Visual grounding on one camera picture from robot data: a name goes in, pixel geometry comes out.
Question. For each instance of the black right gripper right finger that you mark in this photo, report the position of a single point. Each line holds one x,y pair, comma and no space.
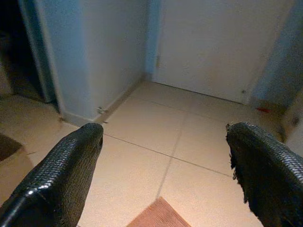
267,170

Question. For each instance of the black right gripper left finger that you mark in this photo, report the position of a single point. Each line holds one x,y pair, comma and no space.
59,170

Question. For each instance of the dark brown floor mat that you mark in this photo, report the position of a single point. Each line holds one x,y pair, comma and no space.
8,147

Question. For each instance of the small red object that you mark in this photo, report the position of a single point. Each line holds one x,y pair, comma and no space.
264,110

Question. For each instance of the small metal door stop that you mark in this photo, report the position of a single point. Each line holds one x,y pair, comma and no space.
102,110

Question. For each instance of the reddish brown floor mat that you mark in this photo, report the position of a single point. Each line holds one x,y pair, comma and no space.
159,215

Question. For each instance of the white door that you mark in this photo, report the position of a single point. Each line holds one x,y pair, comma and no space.
213,47

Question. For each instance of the grey door frame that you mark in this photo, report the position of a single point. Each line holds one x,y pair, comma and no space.
40,52

